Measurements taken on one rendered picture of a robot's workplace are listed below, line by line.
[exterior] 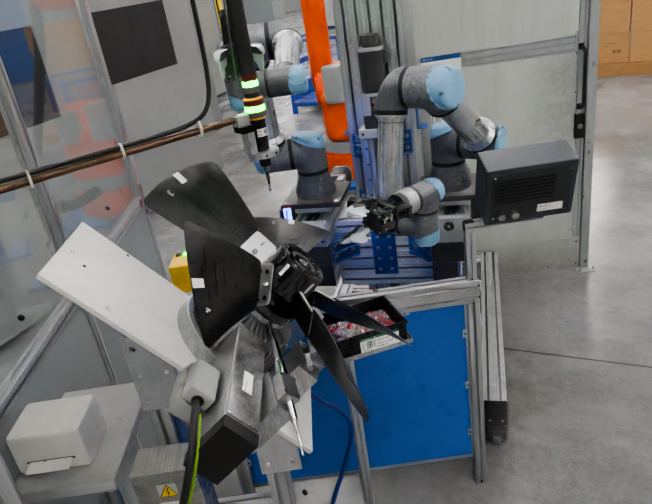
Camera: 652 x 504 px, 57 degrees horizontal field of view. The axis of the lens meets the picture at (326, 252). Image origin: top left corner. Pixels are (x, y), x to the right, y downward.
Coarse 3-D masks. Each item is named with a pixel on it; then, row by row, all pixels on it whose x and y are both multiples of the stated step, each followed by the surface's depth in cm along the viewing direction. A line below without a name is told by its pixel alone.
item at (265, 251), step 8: (256, 232) 137; (248, 240) 136; (256, 240) 137; (264, 240) 137; (248, 248) 136; (256, 248) 136; (264, 248) 136; (272, 248) 137; (256, 256) 135; (264, 256) 136
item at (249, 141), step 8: (240, 120) 126; (248, 120) 127; (240, 128) 127; (248, 128) 127; (248, 136) 128; (248, 144) 129; (256, 144) 130; (248, 152) 130; (256, 152) 130; (264, 152) 131; (272, 152) 130
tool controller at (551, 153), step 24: (552, 144) 174; (480, 168) 174; (504, 168) 168; (528, 168) 168; (552, 168) 168; (576, 168) 169; (480, 192) 178; (504, 192) 172; (528, 192) 172; (552, 192) 173; (504, 216) 175; (528, 216) 179
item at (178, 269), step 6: (174, 258) 184; (180, 258) 183; (186, 258) 183; (174, 264) 180; (180, 264) 179; (186, 264) 179; (174, 270) 179; (180, 270) 179; (186, 270) 179; (174, 276) 180; (180, 276) 180; (186, 276) 180; (174, 282) 180; (180, 282) 181; (186, 282) 181; (180, 288) 181; (186, 288) 182
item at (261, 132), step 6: (258, 120) 128; (264, 120) 129; (258, 126) 129; (264, 126) 130; (258, 132) 129; (264, 132) 130; (258, 138) 130; (264, 138) 130; (258, 144) 131; (264, 144) 131; (258, 150) 131; (264, 150) 131; (264, 162) 133; (270, 162) 134
